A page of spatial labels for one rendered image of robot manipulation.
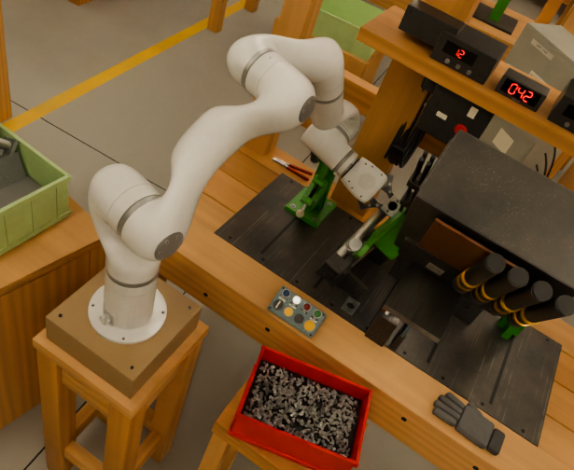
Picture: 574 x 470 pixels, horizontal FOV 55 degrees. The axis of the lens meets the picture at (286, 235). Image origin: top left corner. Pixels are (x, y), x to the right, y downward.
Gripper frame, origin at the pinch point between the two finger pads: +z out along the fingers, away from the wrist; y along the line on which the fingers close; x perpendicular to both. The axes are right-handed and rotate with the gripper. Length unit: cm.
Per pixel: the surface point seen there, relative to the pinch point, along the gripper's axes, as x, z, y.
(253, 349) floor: 94, 9, -76
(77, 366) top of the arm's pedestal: -23, -30, -85
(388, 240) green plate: -5.7, 6.0, -8.0
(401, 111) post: 12.5, -15.9, 25.1
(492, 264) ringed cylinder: -54, 17, -3
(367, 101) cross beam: 26.5, -26.6, 23.7
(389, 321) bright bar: -5.8, 21.5, -24.0
